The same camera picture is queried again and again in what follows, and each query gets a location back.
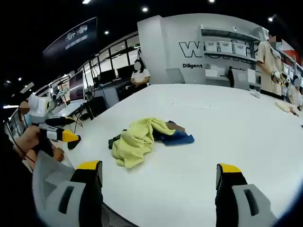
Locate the person's left hand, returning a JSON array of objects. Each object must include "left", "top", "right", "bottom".
[{"left": 52, "top": 147, "right": 65, "bottom": 163}]

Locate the black computer case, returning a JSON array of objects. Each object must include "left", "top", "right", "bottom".
[{"left": 89, "top": 96, "right": 107, "bottom": 118}]

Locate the dark cloth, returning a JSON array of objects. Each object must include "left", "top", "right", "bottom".
[{"left": 108, "top": 129, "right": 128, "bottom": 150}]

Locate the white storage box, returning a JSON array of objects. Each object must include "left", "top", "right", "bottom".
[
  {"left": 218, "top": 41, "right": 233, "bottom": 53},
  {"left": 232, "top": 42, "right": 250, "bottom": 55},
  {"left": 204, "top": 41, "right": 219, "bottom": 52}
]

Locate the yellow-green garment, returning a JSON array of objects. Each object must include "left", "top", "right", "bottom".
[{"left": 111, "top": 116, "right": 175, "bottom": 169}]

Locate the blue garment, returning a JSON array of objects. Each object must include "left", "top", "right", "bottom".
[{"left": 154, "top": 120, "right": 196, "bottom": 148}]

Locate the white wall shelf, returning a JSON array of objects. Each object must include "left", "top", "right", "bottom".
[{"left": 200, "top": 25, "right": 262, "bottom": 63}]

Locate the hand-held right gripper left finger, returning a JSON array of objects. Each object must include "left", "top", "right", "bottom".
[{"left": 33, "top": 160, "right": 104, "bottom": 227}]

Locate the silver computer monitor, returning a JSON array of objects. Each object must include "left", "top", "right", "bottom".
[{"left": 68, "top": 70, "right": 86, "bottom": 103}]

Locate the hanging dark display screen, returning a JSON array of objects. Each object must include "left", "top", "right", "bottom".
[{"left": 42, "top": 16, "right": 98, "bottom": 66}]

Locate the black computer monitor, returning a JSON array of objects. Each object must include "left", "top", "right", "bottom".
[
  {"left": 99, "top": 68, "right": 117, "bottom": 83},
  {"left": 116, "top": 64, "right": 136, "bottom": 80}
]

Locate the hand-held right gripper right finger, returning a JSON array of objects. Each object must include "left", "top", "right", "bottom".
[{"left": 214, "top": 162, "right": 277, "bottom": 227}]

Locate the cream cloth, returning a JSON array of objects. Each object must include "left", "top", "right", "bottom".
[{"left": 275, "top": 99, "right": 299, "bottom": 115}]

